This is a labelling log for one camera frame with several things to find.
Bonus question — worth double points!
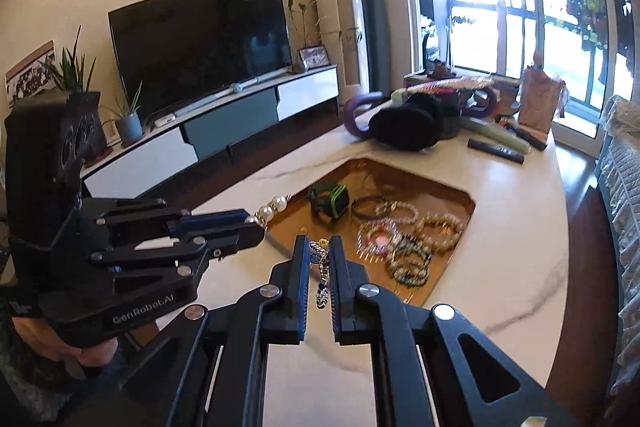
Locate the large potted aloe plant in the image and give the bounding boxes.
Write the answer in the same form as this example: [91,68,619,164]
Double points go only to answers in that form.
[42,27,108,152]

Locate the dark wooden tea tray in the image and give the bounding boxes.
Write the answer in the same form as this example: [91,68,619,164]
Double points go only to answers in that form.
[405,62,456,88]

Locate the black cord bracelet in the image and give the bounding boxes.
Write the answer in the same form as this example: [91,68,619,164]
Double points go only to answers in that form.
[350,194,388,220]

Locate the cream bead bracelet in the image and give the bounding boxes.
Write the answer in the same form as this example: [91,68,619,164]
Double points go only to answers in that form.
[414,213,466,252]

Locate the red pink bead bracelet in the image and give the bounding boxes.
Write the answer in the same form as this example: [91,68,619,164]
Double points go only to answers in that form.
[357,218,401,264]

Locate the bamboo plant in vase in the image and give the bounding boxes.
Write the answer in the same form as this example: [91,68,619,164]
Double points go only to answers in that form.
[287,0,326,74]

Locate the blue silver bead bracelet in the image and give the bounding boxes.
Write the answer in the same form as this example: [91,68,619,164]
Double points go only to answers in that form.
[309,239,332,310]

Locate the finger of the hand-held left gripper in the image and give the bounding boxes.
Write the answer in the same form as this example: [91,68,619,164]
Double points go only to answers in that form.
[95,198,256,238]
[90,227,266,280]

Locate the large pearl bracelet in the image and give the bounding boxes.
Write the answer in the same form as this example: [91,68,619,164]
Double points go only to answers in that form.
[247,194,293,228]

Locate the pink gift bag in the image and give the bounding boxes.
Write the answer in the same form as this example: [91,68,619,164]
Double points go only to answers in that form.
[520,66,566,132]

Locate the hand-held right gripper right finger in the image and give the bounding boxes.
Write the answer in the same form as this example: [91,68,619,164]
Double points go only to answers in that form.
[330,237,581,427]

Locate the green and black smartwatch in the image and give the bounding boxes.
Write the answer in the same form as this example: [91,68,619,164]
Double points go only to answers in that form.
[307,181,351,220]

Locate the black remote control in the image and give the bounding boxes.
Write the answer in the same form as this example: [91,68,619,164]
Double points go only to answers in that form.
[467,138,525,165]

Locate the black flat television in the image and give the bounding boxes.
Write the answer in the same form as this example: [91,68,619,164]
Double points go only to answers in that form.
[107,0,293,120]

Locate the black fluffy earmuffs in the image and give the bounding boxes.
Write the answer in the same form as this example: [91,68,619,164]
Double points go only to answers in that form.
[369,94,446,152]

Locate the framed group photo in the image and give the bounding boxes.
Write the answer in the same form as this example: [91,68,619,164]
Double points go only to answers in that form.
[5,39,56,108]

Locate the white rod with blue end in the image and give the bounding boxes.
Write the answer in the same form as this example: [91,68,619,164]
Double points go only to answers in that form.
[175,67,291,118]

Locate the small photo frame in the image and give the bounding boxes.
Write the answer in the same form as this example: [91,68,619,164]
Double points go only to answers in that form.
[299,46,331,70]

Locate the copper metal tray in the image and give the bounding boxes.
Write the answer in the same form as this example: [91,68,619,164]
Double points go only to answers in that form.
[265,158,476,308]

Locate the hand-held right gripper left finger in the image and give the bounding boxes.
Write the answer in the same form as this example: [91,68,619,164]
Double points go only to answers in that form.
[120,234,313,427]

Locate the white and teal television cabinet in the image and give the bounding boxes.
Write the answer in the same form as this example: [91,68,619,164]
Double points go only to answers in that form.
[80,64,341,202]

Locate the small aloe in grey pot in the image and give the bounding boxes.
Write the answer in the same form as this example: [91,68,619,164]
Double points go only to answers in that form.
[100,82,148,148]

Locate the mixed stone bead bracelet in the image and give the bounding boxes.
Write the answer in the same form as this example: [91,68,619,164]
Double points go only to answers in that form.
[386,237,433,270]

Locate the pale pink bead bracelet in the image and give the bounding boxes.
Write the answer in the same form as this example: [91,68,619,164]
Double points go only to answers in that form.
[375,201,418,225]

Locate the person's left hand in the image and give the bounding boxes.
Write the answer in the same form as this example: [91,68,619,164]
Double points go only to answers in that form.
[12,314,121,380]

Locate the green bead bracelet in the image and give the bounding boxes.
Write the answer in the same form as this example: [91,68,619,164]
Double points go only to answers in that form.
[392,259,432,289]

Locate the person's left forearm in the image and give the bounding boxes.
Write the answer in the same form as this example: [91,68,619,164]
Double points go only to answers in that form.
[0,287,126,413]

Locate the woven hand fan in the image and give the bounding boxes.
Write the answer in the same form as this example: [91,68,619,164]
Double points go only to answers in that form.
[405,76,506,95]

